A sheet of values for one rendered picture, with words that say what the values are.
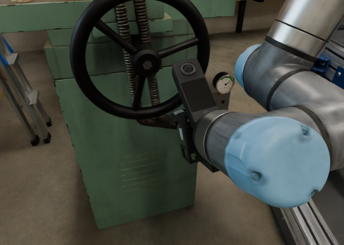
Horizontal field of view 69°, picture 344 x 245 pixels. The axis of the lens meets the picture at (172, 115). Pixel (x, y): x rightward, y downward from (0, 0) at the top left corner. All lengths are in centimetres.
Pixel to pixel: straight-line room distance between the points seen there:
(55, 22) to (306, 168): 60
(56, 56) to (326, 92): 60
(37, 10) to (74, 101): 25
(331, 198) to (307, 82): 88
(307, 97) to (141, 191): 85
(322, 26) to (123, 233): 104
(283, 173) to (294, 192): 2
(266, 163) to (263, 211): 109
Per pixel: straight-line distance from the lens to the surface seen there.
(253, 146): 21
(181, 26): 72
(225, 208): 126
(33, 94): 172
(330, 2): 36
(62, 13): 68
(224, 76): 76
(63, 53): 70
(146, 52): 50
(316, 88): 32
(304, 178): 23
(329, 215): 111
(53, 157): 160
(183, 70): 40
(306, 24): 36
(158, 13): 60
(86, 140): 84
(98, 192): 102
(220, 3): 75
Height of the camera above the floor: 101
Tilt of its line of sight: 35 degrees down
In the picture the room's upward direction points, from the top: straight up
